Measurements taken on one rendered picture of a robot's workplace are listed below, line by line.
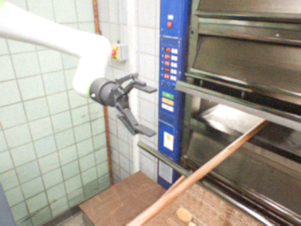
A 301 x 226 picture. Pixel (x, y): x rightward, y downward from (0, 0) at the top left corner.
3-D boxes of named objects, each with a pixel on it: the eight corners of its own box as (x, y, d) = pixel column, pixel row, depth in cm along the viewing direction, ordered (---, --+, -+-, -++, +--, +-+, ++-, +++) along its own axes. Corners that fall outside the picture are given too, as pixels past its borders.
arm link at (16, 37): (6, 39, 84) (-6, 36, 74) (13, 6, 83) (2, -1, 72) (105, 69, 95) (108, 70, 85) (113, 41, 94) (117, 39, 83)
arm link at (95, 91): (88, 105, 83) (84, 80, 79) (115, 97, 90) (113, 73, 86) (97, 111, 79) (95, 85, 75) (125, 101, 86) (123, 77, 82)
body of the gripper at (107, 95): (117, 79, 81) (135, 86, 75) (119, 102, 85) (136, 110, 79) (99, 84, 76) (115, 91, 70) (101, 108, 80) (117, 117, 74)
